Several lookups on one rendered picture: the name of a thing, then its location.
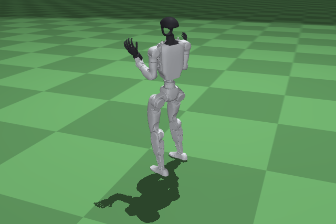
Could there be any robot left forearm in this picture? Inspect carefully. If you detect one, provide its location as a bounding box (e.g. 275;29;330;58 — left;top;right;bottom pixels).
135;57;152;80

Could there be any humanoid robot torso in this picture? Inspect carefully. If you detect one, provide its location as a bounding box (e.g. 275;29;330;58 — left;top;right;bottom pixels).
156;37;184;102

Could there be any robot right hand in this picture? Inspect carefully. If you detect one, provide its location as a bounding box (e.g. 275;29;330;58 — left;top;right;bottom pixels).
181;33;187;40

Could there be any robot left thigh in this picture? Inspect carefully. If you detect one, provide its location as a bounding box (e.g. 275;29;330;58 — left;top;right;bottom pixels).
147;92;166;141

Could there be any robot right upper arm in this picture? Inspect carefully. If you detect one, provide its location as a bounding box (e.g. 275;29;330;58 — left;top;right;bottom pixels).
181;40;191;70

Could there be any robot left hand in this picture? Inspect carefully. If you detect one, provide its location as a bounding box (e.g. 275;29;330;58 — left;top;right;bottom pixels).
124;38;143;60

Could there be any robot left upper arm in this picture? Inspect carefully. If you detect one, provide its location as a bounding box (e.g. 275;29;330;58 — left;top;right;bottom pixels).
148;45;161;80

